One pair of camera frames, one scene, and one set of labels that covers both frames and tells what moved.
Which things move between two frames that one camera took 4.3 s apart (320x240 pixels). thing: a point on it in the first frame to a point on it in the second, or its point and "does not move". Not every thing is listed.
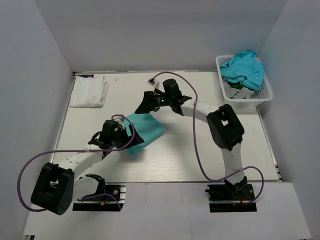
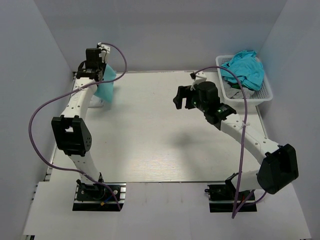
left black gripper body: (119, 140) to (102, 67)
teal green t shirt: (148, 127) to (105, 90)
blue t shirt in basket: (244, 67) does not move
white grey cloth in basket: (240, 93) does not move
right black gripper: (149, 103) to (183, 92)
